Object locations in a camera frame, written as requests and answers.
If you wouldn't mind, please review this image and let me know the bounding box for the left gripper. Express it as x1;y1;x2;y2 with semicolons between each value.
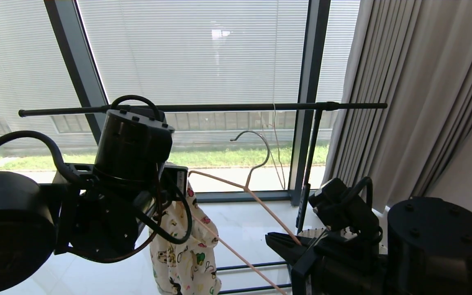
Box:
132;162;189;246

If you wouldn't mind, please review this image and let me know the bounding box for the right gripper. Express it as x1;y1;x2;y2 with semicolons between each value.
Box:
289;231;389;295

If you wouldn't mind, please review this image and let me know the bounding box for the cream printed garment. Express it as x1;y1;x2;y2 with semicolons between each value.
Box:
149;184;222;295

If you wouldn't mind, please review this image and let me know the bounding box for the pink clothes hanger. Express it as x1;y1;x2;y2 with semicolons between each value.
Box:
187;130;303;295
272;104;286;191

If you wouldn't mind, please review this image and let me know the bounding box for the black clothes rack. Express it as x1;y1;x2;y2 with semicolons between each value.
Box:
18;102;388;295

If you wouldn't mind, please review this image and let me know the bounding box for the window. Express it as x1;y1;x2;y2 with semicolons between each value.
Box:
0;0;361;205

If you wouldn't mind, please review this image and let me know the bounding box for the beige curtain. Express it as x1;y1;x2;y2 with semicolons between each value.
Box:
322;0;472;213

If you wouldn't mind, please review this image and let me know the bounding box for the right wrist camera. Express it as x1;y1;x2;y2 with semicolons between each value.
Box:
308;177;381;242

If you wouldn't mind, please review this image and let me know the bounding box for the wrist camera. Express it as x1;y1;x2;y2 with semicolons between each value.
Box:
308;177;381;242
113;104;168;125

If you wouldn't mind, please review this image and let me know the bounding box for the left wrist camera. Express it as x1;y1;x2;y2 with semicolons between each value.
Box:
113;104;168;125

